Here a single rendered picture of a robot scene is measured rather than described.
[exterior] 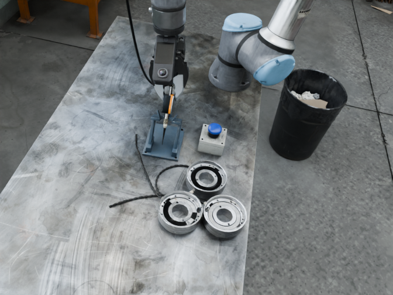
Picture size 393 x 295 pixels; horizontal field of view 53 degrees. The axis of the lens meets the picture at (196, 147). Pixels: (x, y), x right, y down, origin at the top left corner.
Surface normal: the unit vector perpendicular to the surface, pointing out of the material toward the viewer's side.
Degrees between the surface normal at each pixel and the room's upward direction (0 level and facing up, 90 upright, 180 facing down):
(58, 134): 0
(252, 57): 74
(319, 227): 0
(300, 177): 0
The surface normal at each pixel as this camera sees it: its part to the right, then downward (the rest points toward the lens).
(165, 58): 0.00, -0.22
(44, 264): 0.13, -0.68
